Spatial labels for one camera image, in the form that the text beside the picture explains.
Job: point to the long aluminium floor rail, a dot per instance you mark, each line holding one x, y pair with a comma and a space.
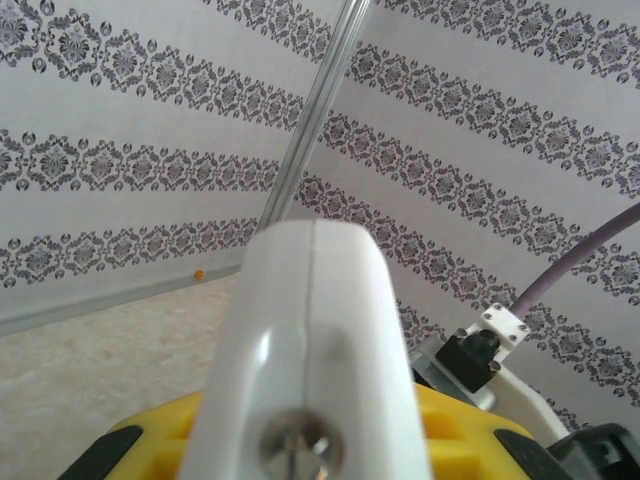
100, 307

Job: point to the long white remote control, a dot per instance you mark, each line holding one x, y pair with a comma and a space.
310, 325

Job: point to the aluminium frame post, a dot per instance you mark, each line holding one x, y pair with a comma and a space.
320, 100

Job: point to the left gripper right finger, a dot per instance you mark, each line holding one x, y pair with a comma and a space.
460, 440

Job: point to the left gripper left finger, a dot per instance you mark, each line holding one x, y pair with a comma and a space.
150, 440

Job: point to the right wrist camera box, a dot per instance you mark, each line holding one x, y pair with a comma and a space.
465, 360

